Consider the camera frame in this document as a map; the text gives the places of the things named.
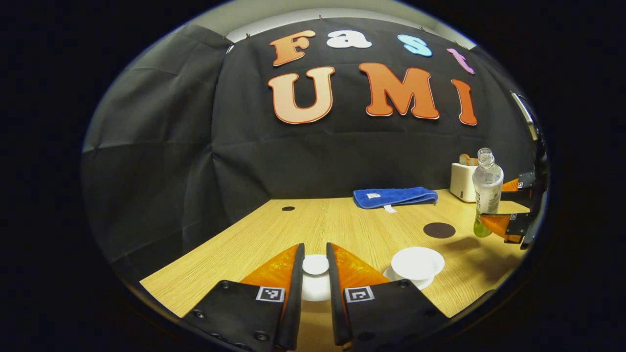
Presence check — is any clear water bottle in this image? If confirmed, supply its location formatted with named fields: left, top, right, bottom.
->
left=472, top=148, right=505, bottom=239

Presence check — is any white saucer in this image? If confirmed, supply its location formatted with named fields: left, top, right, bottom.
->
left=383, top=266, right=436, bottom=291

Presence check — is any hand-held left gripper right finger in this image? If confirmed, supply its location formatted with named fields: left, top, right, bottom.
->
left=326, top=242, right=449, bottom=351

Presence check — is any white teacup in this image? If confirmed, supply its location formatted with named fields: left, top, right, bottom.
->
left=391, top=246, right=446, bottom=281

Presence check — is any dark round coaster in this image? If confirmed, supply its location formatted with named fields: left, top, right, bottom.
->
left=423, top=222, right=456, bottom=239

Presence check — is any blue towel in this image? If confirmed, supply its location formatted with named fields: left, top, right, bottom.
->
left=353, top=186, right=439, bottom=214

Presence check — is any white ceramic holder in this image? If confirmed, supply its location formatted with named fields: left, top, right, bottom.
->
left=450, top=161, right=479, bottom=203

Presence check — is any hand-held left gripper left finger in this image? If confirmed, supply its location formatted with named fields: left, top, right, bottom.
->
left=182, top=242, right=306, bottom=352

